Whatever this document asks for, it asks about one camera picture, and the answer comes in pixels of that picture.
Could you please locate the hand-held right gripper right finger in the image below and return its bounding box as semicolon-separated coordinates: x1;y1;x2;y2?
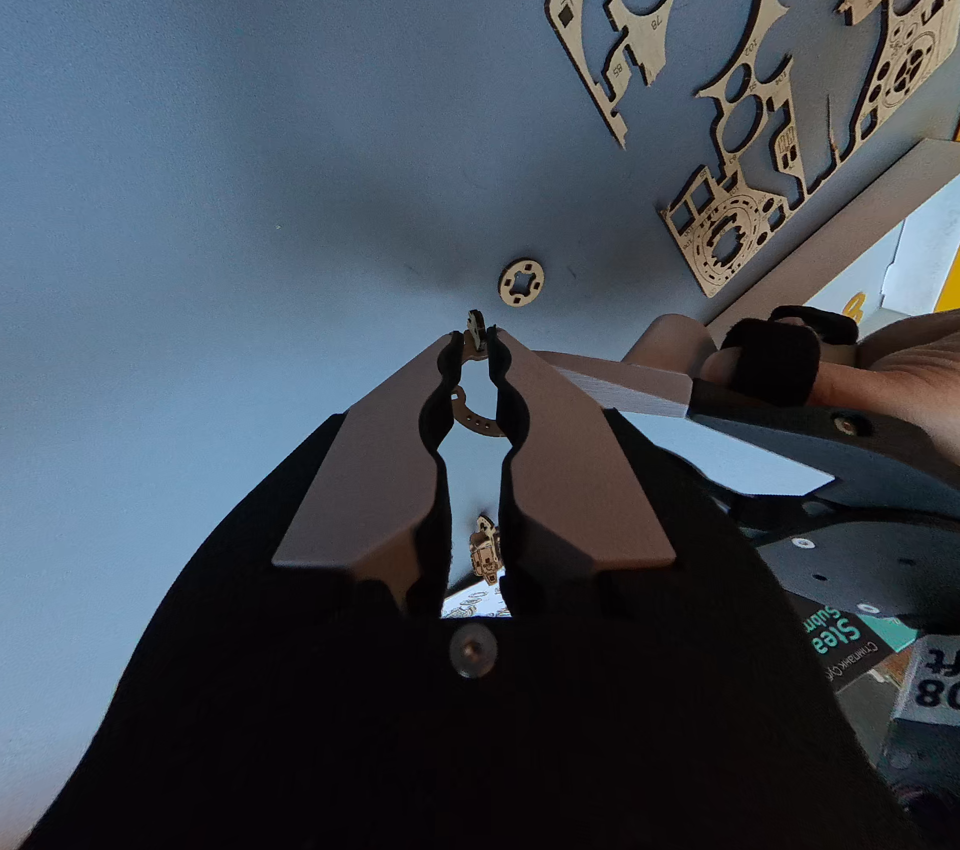
486;327;678;617

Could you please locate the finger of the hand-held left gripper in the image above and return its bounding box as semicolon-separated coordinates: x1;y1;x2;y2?
534;349;694;419

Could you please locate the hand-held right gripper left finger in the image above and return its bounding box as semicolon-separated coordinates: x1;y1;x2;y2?
271;331;465;617

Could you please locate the wooden ring model part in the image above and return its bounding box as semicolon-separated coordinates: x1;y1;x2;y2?
448;310;502;440

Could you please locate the small wooden model sub-assembly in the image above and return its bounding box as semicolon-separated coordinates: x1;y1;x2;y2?
468;516;503;585

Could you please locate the black model kit box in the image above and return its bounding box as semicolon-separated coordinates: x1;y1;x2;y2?
793;598;921;693

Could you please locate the laser-cut plywood parts sheet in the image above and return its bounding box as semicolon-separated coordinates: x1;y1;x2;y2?
544;0;901;300

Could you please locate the pale plywood parts sheet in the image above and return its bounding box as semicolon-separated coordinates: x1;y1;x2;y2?
840;0;960;116

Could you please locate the person's left hand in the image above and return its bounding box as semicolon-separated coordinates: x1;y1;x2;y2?
701;310;960;464

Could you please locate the small round wooden disc part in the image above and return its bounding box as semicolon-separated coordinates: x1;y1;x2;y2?
498;259;546;308

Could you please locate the open instruction booklet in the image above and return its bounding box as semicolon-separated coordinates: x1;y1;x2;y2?
441;583;516;620

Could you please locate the shallow white cardboard box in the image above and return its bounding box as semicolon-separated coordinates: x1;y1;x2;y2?
705;137;960;342

